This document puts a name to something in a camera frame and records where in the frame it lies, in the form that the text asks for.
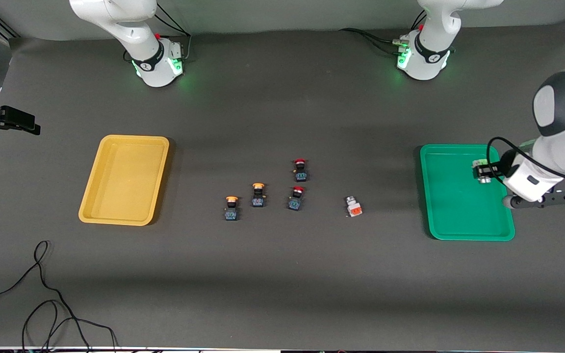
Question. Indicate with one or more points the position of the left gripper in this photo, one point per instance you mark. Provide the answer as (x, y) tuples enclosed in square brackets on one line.
[(498, 170)]

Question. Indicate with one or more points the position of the green white push button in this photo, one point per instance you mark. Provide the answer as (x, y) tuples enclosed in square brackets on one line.
[(480, 162)]

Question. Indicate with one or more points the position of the orange white push button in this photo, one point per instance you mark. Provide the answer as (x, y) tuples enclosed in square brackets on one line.
[(354, 207)]

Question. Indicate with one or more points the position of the yellow push button switch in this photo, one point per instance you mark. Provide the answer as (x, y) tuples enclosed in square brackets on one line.
[(258, 196), (232, 210)]

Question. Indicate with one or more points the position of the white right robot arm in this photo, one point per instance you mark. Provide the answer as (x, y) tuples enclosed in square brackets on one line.
[(130, 29)]

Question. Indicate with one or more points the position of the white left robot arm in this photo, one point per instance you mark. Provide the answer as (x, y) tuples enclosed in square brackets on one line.
[(429, 54)]

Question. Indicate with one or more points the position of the green plastic tray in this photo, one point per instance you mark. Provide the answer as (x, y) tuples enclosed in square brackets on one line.
[(454, 206)]

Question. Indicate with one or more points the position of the yellow plastic tray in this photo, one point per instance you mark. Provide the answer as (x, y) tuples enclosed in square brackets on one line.
[(125, 179)]

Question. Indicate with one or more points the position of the red push button switch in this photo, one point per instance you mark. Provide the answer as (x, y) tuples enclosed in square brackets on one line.
[(300, 170), (296, 199)]

